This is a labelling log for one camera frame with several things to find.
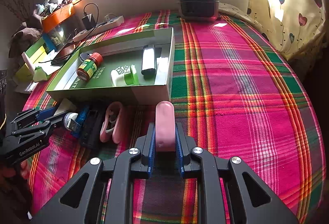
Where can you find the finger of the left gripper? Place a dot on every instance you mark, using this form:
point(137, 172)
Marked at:
point(41, 126)
point(31, 116)

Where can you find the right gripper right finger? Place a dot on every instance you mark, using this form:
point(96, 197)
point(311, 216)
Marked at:
point(228, 190)

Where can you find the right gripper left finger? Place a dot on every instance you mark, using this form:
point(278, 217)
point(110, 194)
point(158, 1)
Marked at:
point(102, 190)

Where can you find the white charger cube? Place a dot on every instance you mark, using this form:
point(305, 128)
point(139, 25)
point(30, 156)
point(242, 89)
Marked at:
point(70, 119)

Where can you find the black rectangular device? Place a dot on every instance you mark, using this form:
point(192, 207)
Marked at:
point(90, 131)

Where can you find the pink oval case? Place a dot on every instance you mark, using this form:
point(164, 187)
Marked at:
point(165, 131)

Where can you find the left hand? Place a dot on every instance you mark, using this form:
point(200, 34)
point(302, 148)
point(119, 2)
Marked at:
point(8, 172)

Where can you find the yellow green box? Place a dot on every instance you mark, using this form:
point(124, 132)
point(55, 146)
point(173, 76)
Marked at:
point(36, 52)

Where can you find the red cap medicine bottle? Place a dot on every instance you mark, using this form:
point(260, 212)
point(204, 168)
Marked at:
point(89, 66)

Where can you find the black round dish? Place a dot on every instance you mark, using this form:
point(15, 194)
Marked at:
point(84, 56)

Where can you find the orange storage box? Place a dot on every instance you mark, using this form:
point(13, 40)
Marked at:
point(57, 17)

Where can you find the white green thread spool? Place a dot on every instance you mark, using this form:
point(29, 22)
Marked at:
point(126, 78)

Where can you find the plaid blanket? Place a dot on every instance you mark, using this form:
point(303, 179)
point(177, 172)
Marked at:
point(236, 96)

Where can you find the black plug adapter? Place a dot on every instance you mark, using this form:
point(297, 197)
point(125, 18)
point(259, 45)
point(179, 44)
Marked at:
point(88, 21)

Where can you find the green cardboard tray box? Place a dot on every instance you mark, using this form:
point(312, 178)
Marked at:
point(119, 53)

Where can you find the white power strip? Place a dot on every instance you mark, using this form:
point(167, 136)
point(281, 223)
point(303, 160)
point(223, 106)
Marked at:
point(102, 27)

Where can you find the white black lighter bar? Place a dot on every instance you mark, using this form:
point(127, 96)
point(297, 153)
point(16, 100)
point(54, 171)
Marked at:
point(149, 64)

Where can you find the heart pattern curtain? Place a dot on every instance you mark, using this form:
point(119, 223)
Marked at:
point(293, 27)

